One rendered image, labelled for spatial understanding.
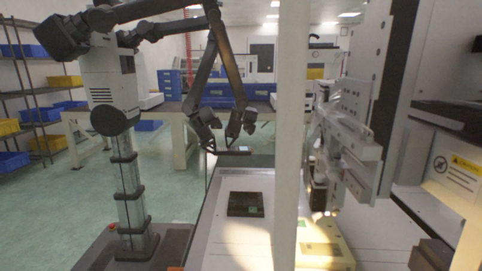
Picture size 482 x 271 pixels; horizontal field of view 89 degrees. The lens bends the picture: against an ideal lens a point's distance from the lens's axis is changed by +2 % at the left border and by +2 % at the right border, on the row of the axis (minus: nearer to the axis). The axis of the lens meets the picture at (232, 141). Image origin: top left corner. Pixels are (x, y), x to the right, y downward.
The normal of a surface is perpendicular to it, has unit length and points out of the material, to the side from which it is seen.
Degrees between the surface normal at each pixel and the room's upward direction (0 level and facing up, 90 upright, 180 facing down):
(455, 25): 90
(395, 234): 0
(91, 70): 90
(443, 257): 0
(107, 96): 100
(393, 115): 90
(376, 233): 0
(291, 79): 90
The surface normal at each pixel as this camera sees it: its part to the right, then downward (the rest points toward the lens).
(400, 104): -0.07, 0.32
